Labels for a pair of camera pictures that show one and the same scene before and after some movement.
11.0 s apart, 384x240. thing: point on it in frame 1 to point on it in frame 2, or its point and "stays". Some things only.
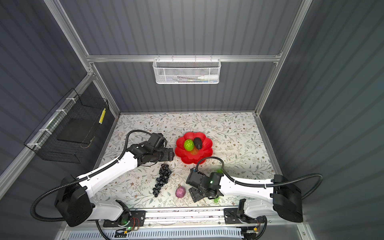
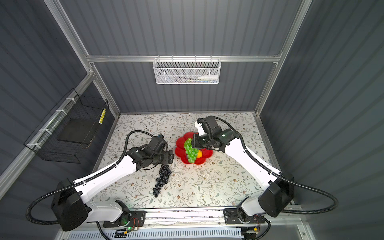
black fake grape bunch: [164, 173] stays
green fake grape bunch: [219, 171] to [191, 153]
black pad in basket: [78, 130] stays
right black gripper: [193, 194] to [195, 141]
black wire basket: [69, 128] stays
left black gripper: [167, 157] stays
